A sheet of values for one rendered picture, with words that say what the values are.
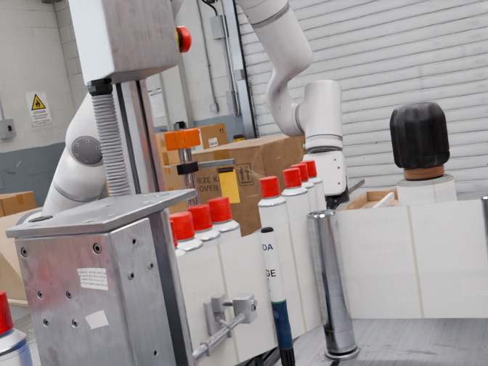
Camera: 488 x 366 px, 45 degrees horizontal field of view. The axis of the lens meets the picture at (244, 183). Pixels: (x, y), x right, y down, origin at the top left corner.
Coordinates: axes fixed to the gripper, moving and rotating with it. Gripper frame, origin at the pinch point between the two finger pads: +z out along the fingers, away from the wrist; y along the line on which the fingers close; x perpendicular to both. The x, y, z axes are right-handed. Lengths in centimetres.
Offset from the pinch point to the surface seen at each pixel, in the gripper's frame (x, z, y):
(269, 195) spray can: -29.3, -1.2, 0.3
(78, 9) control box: -63, -25, -14
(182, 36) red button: -57, -20, 1
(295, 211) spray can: -19.8, 0.5, 1.4
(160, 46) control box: -61, -17, 0
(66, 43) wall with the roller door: 378, -292, -475
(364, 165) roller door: 392, -100, -107
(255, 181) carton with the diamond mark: 10.4, -12.6, -22.9
